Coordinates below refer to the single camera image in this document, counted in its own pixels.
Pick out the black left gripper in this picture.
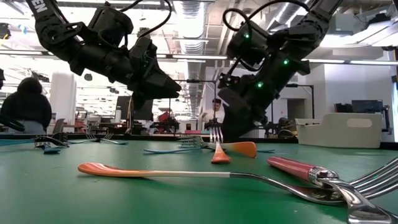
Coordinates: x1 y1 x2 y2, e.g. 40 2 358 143
68 37 182 110

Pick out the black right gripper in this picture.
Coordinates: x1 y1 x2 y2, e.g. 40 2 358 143
218 55 310 143

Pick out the orange-handled silver fork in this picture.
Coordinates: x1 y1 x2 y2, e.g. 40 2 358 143
195 136 258 159
77 157 398 207
210 127 231 165

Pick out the person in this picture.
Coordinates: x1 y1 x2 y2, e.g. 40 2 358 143
200 98 226 124
0 77 53 135

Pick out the black background robot gripper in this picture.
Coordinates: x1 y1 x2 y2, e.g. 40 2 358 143
203 121 223 132

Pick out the black computer monitor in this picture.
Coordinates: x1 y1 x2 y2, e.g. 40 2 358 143
132 95 154 122
116 96 134 121

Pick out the red object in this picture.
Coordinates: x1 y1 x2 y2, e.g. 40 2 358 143
157 111 172 124

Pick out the long ceiling lamp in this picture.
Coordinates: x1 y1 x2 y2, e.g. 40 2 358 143
155 53 229 62
303 58 398 67

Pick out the gray office chair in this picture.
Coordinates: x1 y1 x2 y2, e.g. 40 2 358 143
52 118 67 136

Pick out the green table mat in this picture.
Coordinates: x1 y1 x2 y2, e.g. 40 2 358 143
0 139 398 224

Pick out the wide black monitor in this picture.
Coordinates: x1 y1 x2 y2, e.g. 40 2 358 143
351 100 385 114

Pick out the black metal stand frame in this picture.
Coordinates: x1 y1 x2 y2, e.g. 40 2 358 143
169 79 218 139

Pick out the silver ventilation duct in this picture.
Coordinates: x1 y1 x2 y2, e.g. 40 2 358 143
172 0 208 118

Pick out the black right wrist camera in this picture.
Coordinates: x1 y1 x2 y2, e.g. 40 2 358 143
228 20 271 67

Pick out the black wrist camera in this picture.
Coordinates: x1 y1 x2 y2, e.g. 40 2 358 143
228 20 271 67
88 1 135 47

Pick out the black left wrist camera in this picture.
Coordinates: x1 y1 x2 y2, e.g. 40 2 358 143
88 1 135 47

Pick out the clear bin with handle slot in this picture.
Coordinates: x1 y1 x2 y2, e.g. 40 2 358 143
294 112 383 149

